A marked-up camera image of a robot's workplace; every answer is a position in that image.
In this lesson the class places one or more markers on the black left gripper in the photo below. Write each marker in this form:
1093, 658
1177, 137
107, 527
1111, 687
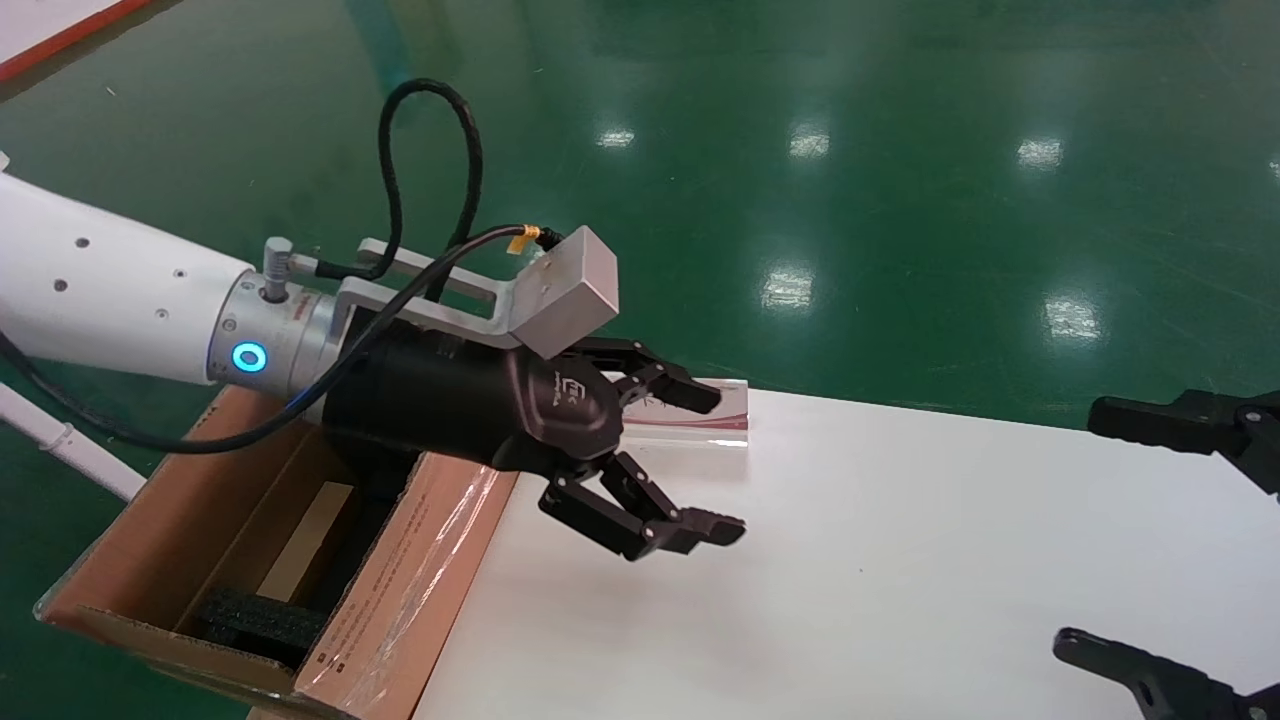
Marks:
470, 400

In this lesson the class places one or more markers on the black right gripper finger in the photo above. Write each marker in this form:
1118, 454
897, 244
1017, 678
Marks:
1180, 695
1200, 425

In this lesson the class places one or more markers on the large open cardboard box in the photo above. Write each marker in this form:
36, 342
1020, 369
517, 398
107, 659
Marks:
400, 590

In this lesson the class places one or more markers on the white sign card red stripe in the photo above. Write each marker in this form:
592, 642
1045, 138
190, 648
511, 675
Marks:
728, 422

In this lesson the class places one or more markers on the black foam block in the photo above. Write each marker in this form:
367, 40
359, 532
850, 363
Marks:
260, 625

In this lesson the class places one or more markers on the white table leg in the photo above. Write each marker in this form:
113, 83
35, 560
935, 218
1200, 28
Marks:
60, 440

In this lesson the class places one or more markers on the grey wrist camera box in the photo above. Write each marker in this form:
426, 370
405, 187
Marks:
570, 290

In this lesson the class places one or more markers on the silver camera bracket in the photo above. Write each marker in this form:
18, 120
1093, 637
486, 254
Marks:
430, 315

